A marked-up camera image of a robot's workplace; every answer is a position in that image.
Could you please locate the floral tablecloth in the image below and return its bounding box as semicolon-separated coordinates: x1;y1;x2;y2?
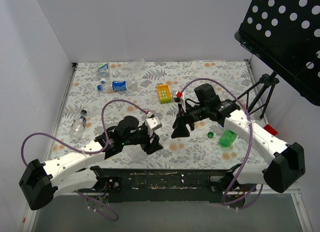
47;60;255;169

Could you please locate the black perforated music stand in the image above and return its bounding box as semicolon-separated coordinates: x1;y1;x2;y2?
234;0;320;106

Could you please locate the green plastic bottle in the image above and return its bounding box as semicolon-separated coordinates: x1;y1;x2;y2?
218;129;237;148

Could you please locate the yellow green toy basket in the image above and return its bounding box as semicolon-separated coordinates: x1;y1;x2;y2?
157;84;172;104

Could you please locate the bottle green white label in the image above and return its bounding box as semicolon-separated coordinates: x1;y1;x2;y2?
97;62;110;80

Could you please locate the green bottle cap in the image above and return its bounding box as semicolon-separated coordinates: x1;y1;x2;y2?
207;132;214;138

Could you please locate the purple cable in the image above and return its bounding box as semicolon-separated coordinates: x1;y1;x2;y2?
20;98;153;222
178;78;264;210

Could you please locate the black tripod stand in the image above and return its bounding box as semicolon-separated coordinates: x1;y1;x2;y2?
237;71;280;119

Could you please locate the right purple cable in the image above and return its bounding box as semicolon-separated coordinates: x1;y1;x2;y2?
178;78;264;210

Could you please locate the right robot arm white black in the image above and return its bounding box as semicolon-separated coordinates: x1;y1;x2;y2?
171;83;306;193

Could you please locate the red box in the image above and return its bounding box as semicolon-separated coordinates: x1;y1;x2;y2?
263;124;278;136

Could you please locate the crushed clear bottle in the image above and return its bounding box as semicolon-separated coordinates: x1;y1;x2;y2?
120;59;146;75

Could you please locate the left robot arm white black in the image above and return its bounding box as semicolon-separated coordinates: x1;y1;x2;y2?
19;115;163;211

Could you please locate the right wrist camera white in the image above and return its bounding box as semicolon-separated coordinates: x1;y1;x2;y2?
171;91;185;104

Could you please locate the aluminium frame rail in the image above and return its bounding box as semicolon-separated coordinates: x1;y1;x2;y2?
286;183;313;232

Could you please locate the clear uncapped bottle right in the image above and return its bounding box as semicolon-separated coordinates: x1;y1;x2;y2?
219;91;230;100

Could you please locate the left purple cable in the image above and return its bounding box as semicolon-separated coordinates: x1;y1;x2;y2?
20;98;153;222

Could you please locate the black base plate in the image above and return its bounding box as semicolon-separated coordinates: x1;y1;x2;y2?
89;168;260;204

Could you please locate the clear bottle black cap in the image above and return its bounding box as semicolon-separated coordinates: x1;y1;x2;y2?
69;109;87;138

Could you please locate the clear bottle blue label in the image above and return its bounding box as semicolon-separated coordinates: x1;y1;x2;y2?
97;80;138;92

